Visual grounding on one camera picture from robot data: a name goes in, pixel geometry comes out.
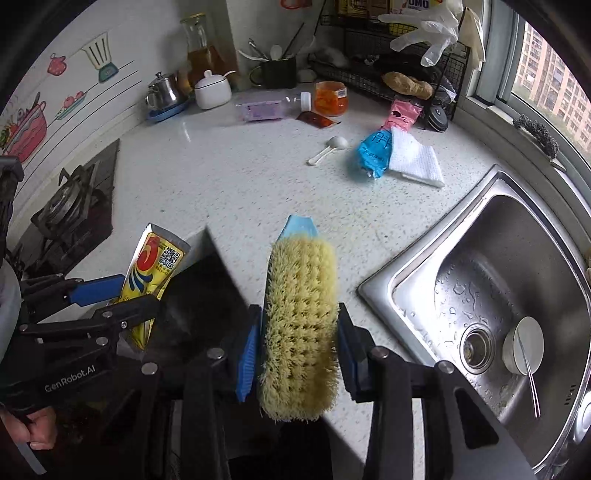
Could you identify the yellow sachet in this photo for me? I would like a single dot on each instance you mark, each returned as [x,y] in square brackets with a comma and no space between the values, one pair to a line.
[147,267]

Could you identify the clear plastic glove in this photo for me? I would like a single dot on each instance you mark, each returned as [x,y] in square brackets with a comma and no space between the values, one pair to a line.
[434,32]

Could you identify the brown ginger root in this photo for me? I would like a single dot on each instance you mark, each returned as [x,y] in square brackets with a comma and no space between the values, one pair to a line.
[408,84]

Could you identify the orange jelly cup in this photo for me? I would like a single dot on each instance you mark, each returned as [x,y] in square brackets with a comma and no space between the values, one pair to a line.
[330,99]

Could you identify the person's left hand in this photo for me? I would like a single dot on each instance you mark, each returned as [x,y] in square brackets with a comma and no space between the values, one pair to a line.
[44,429]

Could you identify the purple plastic bottle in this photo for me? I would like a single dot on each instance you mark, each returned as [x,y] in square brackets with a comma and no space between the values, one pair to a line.
[263,110]

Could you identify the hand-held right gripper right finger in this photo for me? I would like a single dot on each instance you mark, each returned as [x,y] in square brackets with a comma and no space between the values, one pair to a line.
[351,355]

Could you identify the dark sauce bottle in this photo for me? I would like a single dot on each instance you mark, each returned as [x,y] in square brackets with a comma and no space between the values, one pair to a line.
[353,7]

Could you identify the blue packet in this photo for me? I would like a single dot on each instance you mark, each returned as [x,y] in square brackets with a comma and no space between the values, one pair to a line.
[374,154]

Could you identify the black round disc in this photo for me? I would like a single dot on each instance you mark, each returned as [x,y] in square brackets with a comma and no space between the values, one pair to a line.
[436,117]

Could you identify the cartoon kitchen wall sticker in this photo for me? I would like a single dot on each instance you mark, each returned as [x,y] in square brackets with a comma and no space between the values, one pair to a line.
[27,129]

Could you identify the white lidded jar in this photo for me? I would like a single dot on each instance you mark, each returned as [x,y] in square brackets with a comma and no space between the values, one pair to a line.
[212,94]

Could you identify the yellow bristle scrub brush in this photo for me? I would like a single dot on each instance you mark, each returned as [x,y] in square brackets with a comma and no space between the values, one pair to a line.
[300,323]

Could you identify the glass oil carafe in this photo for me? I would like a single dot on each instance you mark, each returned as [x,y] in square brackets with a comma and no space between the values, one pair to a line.
[203,64]

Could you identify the stainless steel sink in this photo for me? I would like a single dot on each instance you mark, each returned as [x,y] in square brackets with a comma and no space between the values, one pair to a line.
[415,281]

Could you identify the blue saucer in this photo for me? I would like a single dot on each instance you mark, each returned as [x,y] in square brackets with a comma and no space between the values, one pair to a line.
[171,114]

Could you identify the pink packet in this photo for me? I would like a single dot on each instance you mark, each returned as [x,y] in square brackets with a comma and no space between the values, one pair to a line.
[401,117]

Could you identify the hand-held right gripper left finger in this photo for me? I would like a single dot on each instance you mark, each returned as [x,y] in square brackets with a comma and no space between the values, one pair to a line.
[247,360]

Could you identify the window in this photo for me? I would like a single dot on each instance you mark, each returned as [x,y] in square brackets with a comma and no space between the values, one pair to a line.
[545,78]

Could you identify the white textured cloth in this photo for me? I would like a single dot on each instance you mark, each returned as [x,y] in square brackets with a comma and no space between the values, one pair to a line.
[415,159]

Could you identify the black glass gas stove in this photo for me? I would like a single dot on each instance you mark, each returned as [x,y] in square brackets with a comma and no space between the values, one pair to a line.
[60,207]

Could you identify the garlic bulb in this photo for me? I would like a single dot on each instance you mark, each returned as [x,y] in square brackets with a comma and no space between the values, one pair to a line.
[307,75]

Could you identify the black mug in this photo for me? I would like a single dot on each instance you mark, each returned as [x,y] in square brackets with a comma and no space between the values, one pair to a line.
[279,74]

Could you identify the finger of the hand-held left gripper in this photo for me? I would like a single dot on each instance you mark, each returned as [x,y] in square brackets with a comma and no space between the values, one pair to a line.
[134,309]
[97,290]

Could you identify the steel teapot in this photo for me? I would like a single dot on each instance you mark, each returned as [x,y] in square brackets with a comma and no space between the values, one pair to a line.
[164,94]

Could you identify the brown sachet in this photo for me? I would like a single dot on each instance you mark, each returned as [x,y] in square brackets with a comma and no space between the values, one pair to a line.
[316,120]

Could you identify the white plastic scoop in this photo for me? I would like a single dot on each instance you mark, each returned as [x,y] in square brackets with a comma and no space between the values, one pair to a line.
[337,143]

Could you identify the yellow detergent jug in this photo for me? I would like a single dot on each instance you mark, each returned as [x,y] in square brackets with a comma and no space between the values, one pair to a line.
[418,5]

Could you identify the steel wool scrubber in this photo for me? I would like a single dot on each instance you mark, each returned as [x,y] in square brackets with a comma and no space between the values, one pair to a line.
[538,134]

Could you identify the metal spoon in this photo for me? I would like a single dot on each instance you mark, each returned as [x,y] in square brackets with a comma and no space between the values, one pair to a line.
[533,392]

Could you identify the dark chopsticks pair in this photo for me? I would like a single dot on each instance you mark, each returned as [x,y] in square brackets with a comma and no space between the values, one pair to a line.
[293,41]

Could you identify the white bowl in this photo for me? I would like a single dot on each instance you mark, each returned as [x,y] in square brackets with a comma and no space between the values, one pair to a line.
[533,344]

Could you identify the white soup spoon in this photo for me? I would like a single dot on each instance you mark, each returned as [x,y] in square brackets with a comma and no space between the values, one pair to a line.
[276,51]

